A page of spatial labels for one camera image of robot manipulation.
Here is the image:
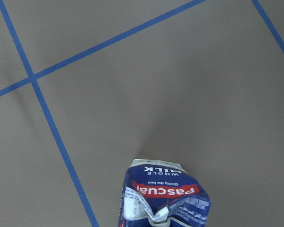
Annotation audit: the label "blue white milk carton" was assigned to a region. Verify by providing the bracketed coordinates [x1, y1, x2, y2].
[118, 159, 212, 227]

